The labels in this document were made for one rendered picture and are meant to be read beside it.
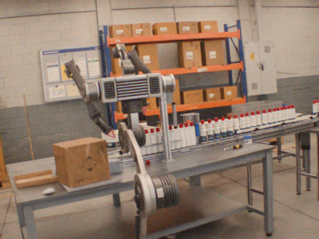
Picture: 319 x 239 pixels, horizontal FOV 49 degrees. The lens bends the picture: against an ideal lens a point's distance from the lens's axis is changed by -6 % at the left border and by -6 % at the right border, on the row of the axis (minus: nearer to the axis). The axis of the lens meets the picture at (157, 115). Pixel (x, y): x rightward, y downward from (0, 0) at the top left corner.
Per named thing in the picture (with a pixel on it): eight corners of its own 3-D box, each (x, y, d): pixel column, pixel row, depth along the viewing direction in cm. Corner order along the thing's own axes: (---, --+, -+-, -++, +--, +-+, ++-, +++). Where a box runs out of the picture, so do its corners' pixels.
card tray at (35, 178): (52, 174, 281) (50, 169, 280) (58, 181, 257) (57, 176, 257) (14, 180, 268) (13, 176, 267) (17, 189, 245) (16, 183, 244)
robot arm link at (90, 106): (64, 70, 271) (77, 64, 273) (64, 71, 276) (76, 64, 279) (90, 120, 277) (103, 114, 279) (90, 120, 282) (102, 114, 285)
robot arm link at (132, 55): (121, 50, 274) (133, 44, 277) (123, 61, 286) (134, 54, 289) (155, 91, 257) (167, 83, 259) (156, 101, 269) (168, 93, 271)
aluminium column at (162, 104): (169, 159, 297) (161, 76, 290) (171, 160, 293) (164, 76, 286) (164, 160, 296) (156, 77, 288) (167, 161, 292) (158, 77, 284)
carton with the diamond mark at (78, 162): (95, 172, 267) (90, 136, 264) (110, 178, 248) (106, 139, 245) (57, 181, 250) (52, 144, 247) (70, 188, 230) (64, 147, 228)
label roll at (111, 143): (119, 143, 364) (118, 129, 363) (127, 146, 346) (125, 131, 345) (101, 147, 356) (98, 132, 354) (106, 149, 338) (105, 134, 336)
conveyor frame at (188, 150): (230, 141, 346) (230, 136, 346) (237, 142, 336) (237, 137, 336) (56, 175, 275) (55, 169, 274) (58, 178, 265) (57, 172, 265)
